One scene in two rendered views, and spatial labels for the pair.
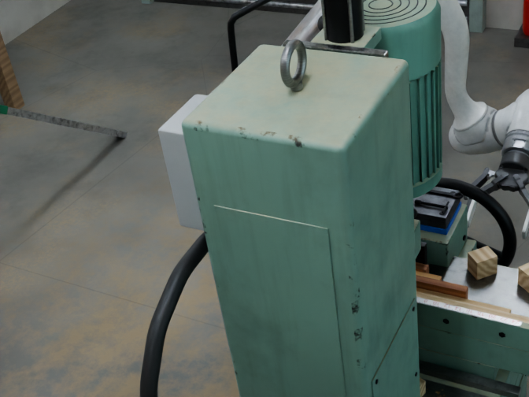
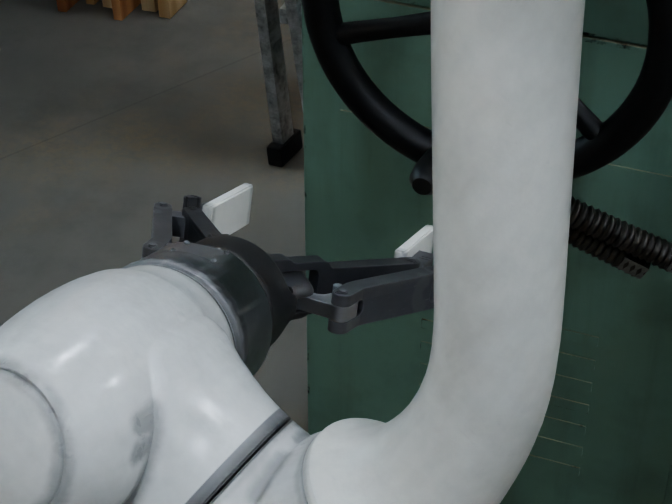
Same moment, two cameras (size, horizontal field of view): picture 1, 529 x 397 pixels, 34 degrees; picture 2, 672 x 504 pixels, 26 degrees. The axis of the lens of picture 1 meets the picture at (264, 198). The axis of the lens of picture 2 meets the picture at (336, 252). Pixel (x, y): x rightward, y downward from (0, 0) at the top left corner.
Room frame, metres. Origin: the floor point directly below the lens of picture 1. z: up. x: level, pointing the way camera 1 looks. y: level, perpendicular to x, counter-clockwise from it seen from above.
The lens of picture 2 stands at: (2.39, -0.70, 1.32)
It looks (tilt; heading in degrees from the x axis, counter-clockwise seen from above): 37 degrees down; 169
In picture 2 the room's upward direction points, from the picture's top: straight up
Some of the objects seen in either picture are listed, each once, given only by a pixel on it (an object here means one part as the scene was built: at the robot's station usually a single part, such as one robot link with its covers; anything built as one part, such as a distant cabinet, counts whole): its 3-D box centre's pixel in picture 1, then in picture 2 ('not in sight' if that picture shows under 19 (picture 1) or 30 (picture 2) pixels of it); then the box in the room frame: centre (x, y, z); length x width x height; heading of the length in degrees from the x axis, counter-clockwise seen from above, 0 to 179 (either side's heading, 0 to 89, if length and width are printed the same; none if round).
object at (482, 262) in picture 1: (482, 262); not in sight; (1.24, -0.40, 0.92); 0.04 x 0.04 x 0.04; 14
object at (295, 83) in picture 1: (294, 65); not in sight; (0.95, -0.06, 1.55); 0.06 x 0.02 x 0.07; 148
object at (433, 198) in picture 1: (421, 205); not in sight; (1.37, -0.31, 0.99); 0.13 x 0.11 x 0.06; 58
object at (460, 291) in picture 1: (405, 286); not in sight; (1.21, -0.24, 0.93); 0.24 x 0.02 x 0.06; 58
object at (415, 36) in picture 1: (385, 94); not in sight; (1.20, -0.22, 1.35); 0.18 x 0.18 x 0.31
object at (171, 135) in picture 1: (205, 163); not in sight; (1.00, 0.07, 1.40); 0.10 x 0.06 x 0.16; 148
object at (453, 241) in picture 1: (424, 234); not in sight; (1.36, -0.31, 0.91); 0.15 x 0.14 x 0.09; 58
